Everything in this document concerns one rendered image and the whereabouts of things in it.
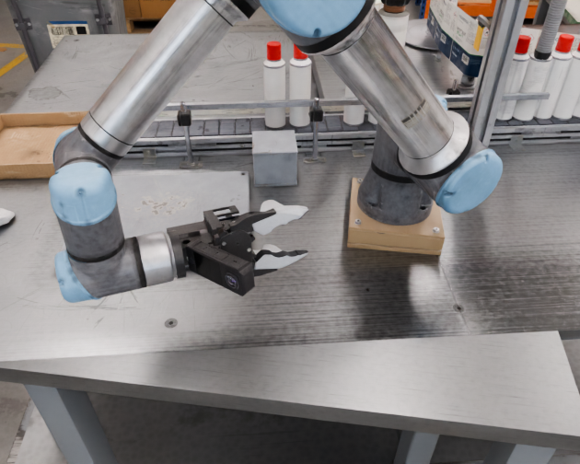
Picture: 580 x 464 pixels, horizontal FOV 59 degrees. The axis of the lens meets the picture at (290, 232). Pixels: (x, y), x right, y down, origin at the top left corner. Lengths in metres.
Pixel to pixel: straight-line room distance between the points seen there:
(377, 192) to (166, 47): 0.49
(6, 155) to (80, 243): 0.79
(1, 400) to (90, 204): 1.41
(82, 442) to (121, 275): 0.46
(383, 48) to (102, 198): 0.39
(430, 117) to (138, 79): 0.40
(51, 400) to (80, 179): 0.46
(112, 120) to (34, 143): 0.75
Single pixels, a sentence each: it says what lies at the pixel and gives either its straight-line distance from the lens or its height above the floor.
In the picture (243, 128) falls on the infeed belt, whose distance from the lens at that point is 1.32.
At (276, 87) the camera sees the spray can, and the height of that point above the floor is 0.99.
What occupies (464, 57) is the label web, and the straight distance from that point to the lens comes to 1.59.
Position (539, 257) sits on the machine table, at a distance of 1.11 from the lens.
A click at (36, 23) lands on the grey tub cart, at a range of 3.29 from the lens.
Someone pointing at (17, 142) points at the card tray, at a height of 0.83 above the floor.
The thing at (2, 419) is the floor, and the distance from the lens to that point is 1.97.
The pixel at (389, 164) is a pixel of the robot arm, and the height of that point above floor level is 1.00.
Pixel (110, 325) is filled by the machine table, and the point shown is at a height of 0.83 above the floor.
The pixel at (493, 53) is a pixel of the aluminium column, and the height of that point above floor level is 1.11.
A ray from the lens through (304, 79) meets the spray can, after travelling 1.26.
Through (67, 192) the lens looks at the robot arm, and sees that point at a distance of 0.66.
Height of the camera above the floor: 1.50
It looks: 40 degrees down
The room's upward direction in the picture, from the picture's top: straight up
